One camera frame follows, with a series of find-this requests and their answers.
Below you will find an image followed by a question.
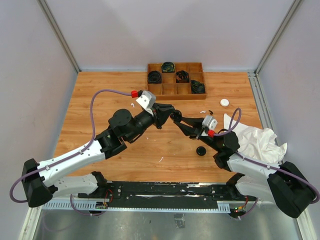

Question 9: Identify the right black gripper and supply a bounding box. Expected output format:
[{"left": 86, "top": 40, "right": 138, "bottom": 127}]
[{"left": 174, "top": 115, "right": 221, "bottom": 152}]

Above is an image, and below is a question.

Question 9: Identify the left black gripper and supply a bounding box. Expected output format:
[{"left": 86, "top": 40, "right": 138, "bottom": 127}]
[{"left": 126, "top": 103, "right": 176, "bottom": 142}]

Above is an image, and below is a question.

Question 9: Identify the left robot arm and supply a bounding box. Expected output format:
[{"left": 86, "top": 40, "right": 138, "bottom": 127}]
[{"left": 21, "top": 103, "right": 175, "bottom": 208}]

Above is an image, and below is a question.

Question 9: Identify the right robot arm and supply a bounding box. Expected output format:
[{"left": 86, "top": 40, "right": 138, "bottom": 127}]
[{"left": 170, "top": 112, "right": 320, "bottom": 219}]

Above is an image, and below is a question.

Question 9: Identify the white charging case right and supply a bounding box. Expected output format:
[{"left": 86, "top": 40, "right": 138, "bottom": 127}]
[{"left": 220, "top": 98, "right": 230, "bottom": 107}]

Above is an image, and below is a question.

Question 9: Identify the crumpled white cloth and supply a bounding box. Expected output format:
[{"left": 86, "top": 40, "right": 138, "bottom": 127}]
[{"left": 233, "top": 123, "right": 288, "bottom": 163}]

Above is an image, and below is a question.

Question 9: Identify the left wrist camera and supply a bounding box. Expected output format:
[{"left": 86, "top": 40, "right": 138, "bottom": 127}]
[{"left": 135, "top": 90, "right": 156, "bottom": 116}]

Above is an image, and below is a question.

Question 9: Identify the black coiled strap left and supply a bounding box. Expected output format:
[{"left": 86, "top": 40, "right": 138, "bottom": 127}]
[{"left": 147, "top": 70, "right": 163, "bottom": 85}]

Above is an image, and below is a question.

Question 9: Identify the black orange coiled strap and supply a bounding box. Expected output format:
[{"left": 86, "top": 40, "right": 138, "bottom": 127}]
[{"left": 175, "top": 69, "right": 190, "bottom": 84}]

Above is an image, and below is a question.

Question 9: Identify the dark green coiled strap right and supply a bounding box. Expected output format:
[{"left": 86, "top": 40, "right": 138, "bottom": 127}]
[{"left": 190, "top": 79, "right": 206, "bottom": 95}]

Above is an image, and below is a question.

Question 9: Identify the green coiled strap top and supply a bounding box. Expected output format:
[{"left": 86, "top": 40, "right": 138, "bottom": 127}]
[{"left": 160, "top": 61, "right": 176, "bottom": 74}]

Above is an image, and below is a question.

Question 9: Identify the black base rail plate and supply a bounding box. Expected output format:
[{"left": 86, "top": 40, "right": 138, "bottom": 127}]
[{"left": 76, "top": 181, "right": 246, "bottom": 210}]

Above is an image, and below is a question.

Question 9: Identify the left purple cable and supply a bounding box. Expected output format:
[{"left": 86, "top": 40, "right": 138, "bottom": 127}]
[{"left": 9, "top": 89, "right": 138, "bottom": 217}]

